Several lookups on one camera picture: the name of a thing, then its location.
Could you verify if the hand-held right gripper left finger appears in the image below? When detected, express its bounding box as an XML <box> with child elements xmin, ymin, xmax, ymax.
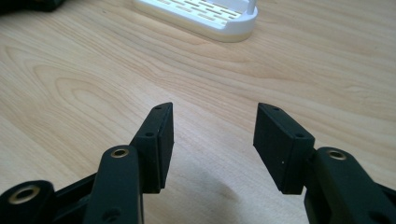
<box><xmin>83</xmin><ymin>102</ymin><xmax>175</xmax><ymax>224</ymax></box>

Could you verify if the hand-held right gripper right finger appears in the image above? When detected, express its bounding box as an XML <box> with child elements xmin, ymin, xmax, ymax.
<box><xmin>253</xmin><ymin>103</ymin><xmax>396</xmax><ymax>224</ymax></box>

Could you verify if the white slotted draining rack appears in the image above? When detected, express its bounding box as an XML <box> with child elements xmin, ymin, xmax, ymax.
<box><xmin>133</xmin><ymin>0</ymin><xmax>260</xmax><ymax>43</ymax></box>

